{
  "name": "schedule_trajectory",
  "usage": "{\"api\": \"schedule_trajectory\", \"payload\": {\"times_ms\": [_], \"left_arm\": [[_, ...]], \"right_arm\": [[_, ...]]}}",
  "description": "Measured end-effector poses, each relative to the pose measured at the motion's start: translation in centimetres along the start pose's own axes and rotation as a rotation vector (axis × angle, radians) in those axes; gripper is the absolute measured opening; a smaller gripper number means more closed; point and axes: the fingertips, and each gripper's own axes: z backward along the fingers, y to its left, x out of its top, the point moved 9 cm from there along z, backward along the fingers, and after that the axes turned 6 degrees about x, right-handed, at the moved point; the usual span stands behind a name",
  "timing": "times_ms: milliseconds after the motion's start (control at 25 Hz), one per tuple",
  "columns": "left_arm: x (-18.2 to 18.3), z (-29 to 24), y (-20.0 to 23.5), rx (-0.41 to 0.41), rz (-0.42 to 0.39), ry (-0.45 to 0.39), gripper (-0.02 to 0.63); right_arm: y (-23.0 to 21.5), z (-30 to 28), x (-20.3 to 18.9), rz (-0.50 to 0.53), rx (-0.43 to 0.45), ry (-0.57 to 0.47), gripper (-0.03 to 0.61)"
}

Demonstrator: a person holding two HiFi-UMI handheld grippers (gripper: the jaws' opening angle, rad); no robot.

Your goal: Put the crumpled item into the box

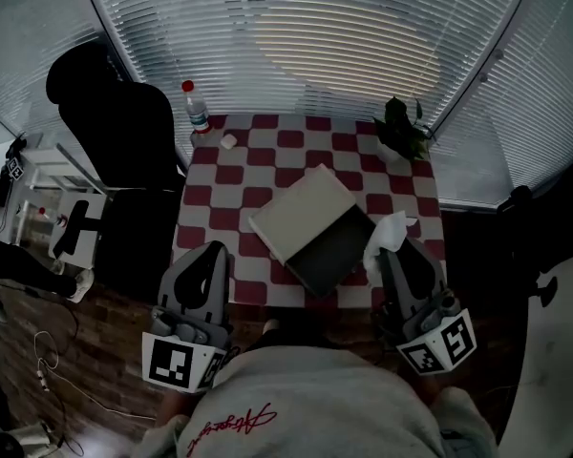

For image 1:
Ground white desk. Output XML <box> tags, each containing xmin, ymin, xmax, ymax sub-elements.
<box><xmin>9</xmin><ymin>134</ymin><xmax>107</xmax><ymax>247</ymax></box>

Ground black office chair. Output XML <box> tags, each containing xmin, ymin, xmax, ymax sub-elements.
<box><xmin>45</xmin><ymin>40</ymin><xmax>188</xmax><ymax>302</ymax></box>

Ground white window blinds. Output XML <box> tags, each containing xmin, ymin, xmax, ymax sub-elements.
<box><xmin>0</xmin><ymin>0</ymin><xmax>573</xmax><ymax>209</ymax></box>

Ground white cable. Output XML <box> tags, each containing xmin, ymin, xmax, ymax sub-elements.
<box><xmin>32</xmin><ymin>329</ymin><xmax>158</xmax><ymax>423</ymax></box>

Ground clear water bottle red cap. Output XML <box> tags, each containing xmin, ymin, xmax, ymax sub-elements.
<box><xmin>180</xmin><ymin>79</ymin><xmax>212</xmax><ymax>135</ymax></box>

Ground green potted plant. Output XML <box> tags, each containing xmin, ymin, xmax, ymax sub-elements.
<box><xmin>372</xmin><ymin>94</ymin><xmax>435</xmax><ymax>163</ymax></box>

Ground red and white checkered tablecloth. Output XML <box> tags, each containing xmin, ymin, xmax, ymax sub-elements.
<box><xmin>171</xmin><ymin>113</ymin><xmax>448</xmax><ymax>307</ymax></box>

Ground grey box with lid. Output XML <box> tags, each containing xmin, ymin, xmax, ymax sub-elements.
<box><xmin>247</xmin><ymin>162</ymin><xmax>378</xmax><ymax>301</ymax></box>

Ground white round chair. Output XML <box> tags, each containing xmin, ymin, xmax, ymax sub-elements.
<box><xmin>498</xmin><ymin>250</ymin><xmax>573</xmax><ymax>458</ymax></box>

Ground spare hand-held gripper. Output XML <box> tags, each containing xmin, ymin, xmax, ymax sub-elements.
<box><xmin>4</xmin><ymin>135</ymin><xmax>29</xmax><ymax>181</ymax></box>

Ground white tissue item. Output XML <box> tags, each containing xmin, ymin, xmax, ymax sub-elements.
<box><xmin>362</xmin><ymin>210</ymin><xmax>419</xmax><ymax>276</ymax></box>

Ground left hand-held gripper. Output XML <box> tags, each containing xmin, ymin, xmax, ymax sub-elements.
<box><xmin>141</xmin><ymin>239</ymin><xmax>236</xmax><ymax>395</ymax></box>

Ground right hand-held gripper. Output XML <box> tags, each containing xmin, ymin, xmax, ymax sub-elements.
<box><xmin>378</xmin><ymin>238</ymin><xmax>478</xmax><ymax>377</ymax></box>

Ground white cabinet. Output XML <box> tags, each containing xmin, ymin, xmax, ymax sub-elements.
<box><xmin>47</xmin><ymin>190</ymin><xmax>110</xmax><ymax>270</ymax></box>

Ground person's grey sweatshirt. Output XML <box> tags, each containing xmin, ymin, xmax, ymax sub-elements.
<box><xmin>141</xmin><ymin>344</ymin><xmax>501</xmax><ymax>458</ymax></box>

